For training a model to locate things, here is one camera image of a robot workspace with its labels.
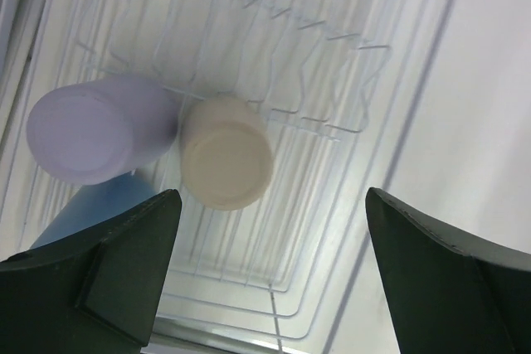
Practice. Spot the blue plastic cup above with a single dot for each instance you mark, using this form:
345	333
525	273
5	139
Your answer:
94	204

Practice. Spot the beige plastic cup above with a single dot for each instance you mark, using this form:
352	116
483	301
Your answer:
226	159

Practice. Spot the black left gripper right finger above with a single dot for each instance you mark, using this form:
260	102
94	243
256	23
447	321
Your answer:
448	291

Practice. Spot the lilac plastic cup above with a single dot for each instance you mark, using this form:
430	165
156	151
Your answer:
91	132

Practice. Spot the white wire dish rack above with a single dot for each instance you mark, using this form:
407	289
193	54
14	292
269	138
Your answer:
336	82

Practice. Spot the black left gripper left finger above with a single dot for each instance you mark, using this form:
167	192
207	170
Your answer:
96	291

